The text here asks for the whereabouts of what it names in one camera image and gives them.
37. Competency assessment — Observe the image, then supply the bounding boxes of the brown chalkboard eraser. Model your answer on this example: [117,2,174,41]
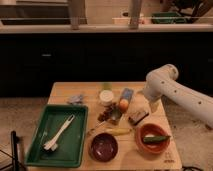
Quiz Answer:
[128,110,149,126]

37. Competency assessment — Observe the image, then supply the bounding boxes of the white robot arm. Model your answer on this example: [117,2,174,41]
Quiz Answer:
[142,64,213,128]

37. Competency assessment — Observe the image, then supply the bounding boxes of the green plastic tray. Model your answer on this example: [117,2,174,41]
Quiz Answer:
[25,105,88,168]

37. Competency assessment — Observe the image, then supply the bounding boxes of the orange bowl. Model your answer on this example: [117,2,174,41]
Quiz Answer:
[135,123,170,154]

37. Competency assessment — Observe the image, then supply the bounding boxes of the blue sponge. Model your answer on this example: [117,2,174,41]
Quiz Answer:
[120,88,134,103]

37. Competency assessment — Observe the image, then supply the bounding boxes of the orange fruit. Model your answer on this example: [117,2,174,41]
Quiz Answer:
[118,99,129,113]

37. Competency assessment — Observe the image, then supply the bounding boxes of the green cucumber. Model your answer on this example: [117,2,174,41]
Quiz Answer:
[142,136,170,144]

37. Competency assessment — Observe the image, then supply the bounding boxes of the metal measuring cup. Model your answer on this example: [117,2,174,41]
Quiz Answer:
[87,109,122,135]

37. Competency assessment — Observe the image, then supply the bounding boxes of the dark purple grapes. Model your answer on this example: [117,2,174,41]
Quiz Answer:
[98,103,116,122]

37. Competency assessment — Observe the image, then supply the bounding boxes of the yellow banana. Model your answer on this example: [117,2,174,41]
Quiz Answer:
[105,128,132,136]

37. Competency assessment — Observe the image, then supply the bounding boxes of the white round container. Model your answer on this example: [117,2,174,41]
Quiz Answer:
[99,90,114,106]

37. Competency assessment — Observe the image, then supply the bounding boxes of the small green object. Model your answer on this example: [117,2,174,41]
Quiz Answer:
[102,82,112,90]

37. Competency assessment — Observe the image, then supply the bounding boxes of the dark maroon bowl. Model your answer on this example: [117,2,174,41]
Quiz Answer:
[89,133,118,162]

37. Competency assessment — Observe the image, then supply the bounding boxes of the crumpled grey cloth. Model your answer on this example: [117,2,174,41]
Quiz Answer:
[67,94,84,105]

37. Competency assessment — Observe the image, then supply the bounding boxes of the green background bin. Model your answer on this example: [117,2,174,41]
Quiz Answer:
[151,12,186,24]

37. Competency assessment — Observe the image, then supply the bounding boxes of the white dish brush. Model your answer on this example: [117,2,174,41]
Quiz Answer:
[43,115,75,151]

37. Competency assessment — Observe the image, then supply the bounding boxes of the black chair frame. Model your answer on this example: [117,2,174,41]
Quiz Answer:
[0,131,26,171]

